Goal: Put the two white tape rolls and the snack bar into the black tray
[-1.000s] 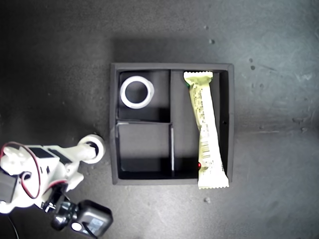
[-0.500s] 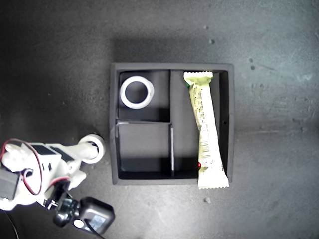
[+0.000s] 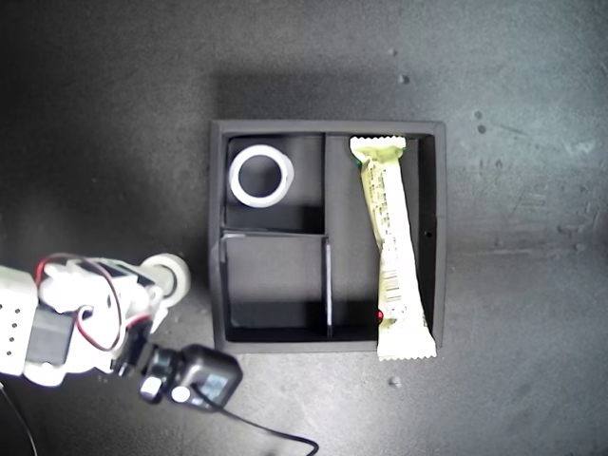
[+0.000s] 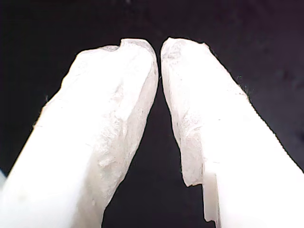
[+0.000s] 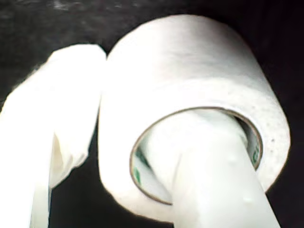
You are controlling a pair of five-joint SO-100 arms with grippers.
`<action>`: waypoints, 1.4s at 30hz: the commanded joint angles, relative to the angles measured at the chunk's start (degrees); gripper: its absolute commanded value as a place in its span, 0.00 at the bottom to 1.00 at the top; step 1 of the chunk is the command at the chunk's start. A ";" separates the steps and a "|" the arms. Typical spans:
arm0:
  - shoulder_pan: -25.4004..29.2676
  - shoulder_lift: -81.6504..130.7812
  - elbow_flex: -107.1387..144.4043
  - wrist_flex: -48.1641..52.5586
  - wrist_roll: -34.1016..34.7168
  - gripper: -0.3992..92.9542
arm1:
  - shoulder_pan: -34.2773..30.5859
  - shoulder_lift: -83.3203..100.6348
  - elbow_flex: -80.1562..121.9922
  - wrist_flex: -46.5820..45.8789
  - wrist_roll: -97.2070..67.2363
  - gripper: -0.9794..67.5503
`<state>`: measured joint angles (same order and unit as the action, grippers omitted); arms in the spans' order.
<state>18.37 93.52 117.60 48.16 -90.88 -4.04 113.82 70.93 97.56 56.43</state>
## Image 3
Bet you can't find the small white tape roll green core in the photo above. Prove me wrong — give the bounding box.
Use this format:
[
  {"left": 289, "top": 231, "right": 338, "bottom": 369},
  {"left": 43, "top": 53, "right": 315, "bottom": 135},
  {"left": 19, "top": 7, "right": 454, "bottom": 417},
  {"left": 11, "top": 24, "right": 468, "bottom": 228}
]
[{"left": 142, "top": 253, "right": 192, "bottom": 306}]

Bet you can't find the large white tape roll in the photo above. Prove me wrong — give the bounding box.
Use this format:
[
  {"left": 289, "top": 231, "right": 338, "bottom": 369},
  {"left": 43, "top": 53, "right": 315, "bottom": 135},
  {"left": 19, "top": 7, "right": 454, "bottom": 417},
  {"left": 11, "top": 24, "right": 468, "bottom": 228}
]
[{"left": 229, "top": 144, "right": 295, "bottom": 209}]

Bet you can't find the snack bar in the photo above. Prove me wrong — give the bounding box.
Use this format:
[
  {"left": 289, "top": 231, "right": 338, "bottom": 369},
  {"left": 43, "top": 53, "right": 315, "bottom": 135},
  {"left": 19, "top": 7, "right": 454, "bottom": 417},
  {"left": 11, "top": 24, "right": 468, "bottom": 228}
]
[{"left": 349, "top": 135, "right": 437, "bottom": 362}]

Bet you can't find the black tray with wells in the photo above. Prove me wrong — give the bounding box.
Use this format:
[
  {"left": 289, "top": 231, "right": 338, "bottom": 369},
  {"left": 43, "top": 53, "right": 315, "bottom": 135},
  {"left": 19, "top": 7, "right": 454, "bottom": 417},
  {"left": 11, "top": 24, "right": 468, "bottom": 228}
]
[{"left": 210, "top": 119, "right": 447, "bottom": 353}]

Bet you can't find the red servo wire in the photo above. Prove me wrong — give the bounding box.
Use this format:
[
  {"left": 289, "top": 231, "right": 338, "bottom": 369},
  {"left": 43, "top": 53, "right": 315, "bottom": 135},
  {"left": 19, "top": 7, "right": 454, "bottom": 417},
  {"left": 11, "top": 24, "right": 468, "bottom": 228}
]
[{"left": 35, "top": 253, "right": 125, "bottom": 352}]

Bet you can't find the thin black cable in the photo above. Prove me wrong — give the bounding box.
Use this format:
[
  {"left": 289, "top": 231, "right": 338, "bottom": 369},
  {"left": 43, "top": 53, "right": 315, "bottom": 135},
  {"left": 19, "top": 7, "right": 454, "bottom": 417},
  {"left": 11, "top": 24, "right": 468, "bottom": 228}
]
[{"left": 0, "top": 382, "right": 38, "bottom": 456}]

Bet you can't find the black camera cable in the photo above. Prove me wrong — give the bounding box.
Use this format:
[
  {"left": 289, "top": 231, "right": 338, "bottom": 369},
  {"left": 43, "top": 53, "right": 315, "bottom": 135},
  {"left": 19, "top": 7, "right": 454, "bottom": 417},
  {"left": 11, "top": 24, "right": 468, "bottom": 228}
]
[{"left": 189, "top": 387, "right": 320, "bottom": 456}]

